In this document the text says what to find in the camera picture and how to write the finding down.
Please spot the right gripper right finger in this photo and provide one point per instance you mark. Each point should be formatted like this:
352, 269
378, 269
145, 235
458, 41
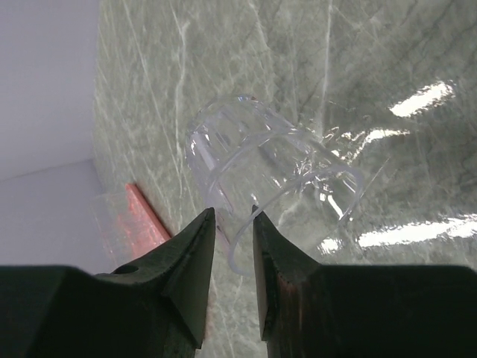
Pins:
309, 309

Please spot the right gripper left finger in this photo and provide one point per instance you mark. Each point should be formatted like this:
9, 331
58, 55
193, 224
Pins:
153, 306

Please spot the clear glass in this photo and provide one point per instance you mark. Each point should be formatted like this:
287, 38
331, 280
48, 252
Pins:
247, 159

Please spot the salmon pink plastic tray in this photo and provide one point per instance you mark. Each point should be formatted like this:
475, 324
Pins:
136, 229

